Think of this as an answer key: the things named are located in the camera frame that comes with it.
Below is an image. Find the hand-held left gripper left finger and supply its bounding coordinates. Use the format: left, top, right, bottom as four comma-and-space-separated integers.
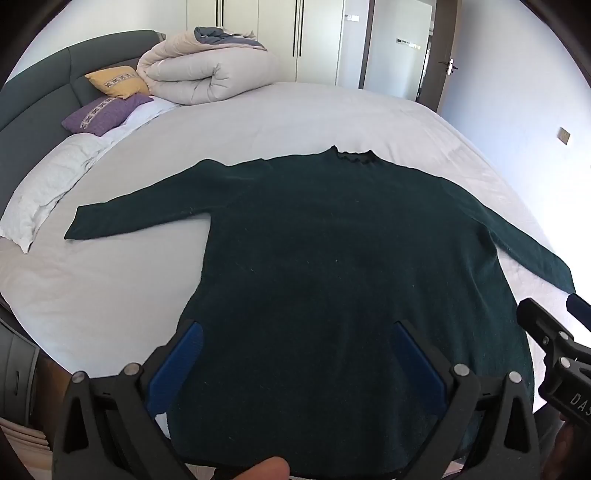
53, 320, 206, 480

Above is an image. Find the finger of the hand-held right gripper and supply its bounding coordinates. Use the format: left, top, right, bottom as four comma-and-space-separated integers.
566, 293, 591, 333
516, 298, 576, 365

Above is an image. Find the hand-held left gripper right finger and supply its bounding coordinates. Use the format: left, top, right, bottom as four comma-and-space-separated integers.
394, 320, 541, 480

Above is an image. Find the dark green sweater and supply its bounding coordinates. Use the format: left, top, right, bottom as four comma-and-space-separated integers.
64, 145, 577, 480

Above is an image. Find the person's left hand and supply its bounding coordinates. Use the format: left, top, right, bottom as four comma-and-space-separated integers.
238, 456, 291, 480

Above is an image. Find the grey nightstand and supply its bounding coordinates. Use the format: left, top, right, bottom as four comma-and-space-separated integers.
0, 316, 41, 423

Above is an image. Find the large white pillow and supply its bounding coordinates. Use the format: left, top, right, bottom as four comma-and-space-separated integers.
0, 133, 117, 254

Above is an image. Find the white pillow under cushions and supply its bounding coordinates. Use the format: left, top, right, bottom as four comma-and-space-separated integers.
99, 93, 182, 144

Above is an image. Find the purple patterned cushion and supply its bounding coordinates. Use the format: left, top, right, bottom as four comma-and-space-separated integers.
61, 93, 154, 137

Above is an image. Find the yellow patterned cushion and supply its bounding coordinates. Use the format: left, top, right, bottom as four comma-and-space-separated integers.
84, 65, 151, 99

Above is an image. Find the folded beige duvet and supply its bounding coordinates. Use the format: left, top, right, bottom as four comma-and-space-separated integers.
136, 26, 283, 106

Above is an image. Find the grey upholstered headboard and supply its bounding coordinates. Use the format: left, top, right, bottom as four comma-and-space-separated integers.
0, 30, 168, 155

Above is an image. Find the brown door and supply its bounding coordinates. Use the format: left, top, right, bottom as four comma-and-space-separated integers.
416, 0, 465, 116

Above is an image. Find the white wardrobe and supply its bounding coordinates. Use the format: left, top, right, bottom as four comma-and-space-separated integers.
185, 0, 370, 89

